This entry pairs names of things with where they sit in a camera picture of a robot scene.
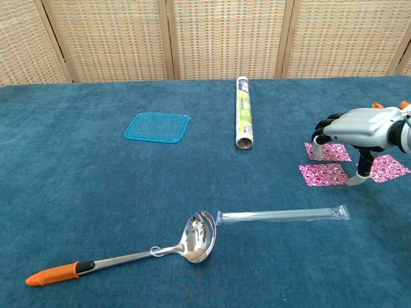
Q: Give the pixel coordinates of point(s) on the blue transparent plastic lid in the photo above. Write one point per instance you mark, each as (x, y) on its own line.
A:
(157, 128)

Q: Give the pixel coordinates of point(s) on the clear wrapped straw pack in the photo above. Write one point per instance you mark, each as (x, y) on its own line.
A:
(282, 215)

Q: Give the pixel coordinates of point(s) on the pink patterned wrapper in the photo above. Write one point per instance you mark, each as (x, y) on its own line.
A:
(324, 174)
(390, 168)
(337, 152)

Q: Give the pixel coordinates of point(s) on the woven bamboo screen panel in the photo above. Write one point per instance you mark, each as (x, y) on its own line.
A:
(112, 41)
(228, 38)
(29, 41)
(343, 38)
(406, 67)

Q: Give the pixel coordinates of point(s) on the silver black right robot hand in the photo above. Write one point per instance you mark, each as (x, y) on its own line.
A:
(359, 128)

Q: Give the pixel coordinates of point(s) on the cling film roll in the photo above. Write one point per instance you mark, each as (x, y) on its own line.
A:
(244, 112)

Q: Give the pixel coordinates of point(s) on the blue felt table cover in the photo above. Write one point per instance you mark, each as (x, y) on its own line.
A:
(80, 192)

